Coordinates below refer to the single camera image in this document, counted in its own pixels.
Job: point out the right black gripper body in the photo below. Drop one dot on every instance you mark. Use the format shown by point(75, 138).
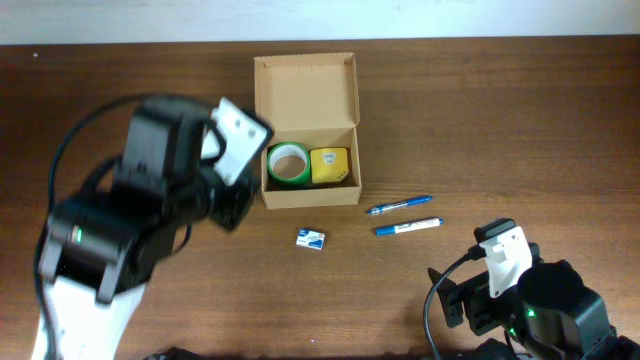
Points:
point(461, 304)

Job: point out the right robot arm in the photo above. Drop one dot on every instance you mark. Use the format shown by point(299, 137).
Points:
point(561, 317)

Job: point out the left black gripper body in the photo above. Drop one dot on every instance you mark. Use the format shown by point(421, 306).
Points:
point(232, 206)

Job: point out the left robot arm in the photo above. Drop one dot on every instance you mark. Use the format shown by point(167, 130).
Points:
point(92, 265)

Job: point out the green tape roll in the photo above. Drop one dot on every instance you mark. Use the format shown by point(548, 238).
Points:
point(289, 164)

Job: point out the open brown cardboard box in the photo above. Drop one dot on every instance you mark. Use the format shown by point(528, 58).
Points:
point(311, 100)

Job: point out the blue white marker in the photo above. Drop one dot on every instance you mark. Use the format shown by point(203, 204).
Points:
point(408, 227)

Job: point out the blue ballpoint pen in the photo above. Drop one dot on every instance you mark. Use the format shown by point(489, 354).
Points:
point(383, 208)

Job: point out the yellow sticky note pad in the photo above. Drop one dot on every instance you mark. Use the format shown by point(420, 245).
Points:
point(329, 165)

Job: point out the blue white staples box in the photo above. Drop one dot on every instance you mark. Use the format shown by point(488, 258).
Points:
point(310, 239)

